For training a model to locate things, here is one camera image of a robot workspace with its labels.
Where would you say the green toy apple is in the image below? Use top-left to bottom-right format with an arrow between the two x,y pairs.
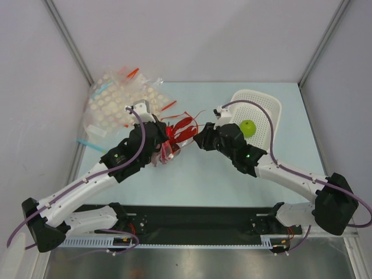
239,120 -> 256,138

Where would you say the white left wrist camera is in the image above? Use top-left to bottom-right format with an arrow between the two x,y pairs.
125,99 -> 156,124

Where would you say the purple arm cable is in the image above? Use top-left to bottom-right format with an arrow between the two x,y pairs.
219,99 -> 372,227
6,106 -> 146,249

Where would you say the white slotted cable duct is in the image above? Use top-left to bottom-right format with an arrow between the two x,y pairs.
59,234 -> 289,249

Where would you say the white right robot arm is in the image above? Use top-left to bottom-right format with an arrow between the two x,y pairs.
194,123 -> 359,236

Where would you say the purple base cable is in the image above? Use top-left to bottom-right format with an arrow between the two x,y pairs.
274,225 -> 312,256
55,229 -> 140,262

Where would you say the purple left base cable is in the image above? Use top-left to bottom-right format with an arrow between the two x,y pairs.
55,229 -> 140,262

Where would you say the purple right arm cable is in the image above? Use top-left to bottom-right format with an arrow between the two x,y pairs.
219,99 -> 372,227

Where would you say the pile of clear zip bags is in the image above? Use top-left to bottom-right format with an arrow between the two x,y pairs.
77,66 -> 174,153

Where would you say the clear bag with orange zipper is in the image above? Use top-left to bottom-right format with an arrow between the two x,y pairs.
150,98 -> 204,167

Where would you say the white perforated plastic basket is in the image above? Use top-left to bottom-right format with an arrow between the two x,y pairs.
228,90 -> 282,151

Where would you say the red toy lobster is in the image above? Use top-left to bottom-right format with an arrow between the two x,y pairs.
151,110 -> 205,167

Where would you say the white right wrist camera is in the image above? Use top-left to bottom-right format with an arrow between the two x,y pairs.
213,106 -> 232,130

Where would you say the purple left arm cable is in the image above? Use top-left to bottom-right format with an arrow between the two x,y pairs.
6,106 -> 146,249

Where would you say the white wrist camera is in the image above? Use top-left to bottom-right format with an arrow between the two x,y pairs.
213,106 -> 232,130
125,99 -> 156,124

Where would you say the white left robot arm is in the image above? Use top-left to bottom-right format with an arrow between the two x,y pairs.
22,120 -> 168,253

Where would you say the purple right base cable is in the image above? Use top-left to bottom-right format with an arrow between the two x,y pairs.
274,225 -> 312,256

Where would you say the red toy chili pepper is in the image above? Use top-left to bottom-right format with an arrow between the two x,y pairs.
166,126 -> 174,142

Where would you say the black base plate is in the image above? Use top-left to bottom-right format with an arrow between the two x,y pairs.
113,206 -> 302,238

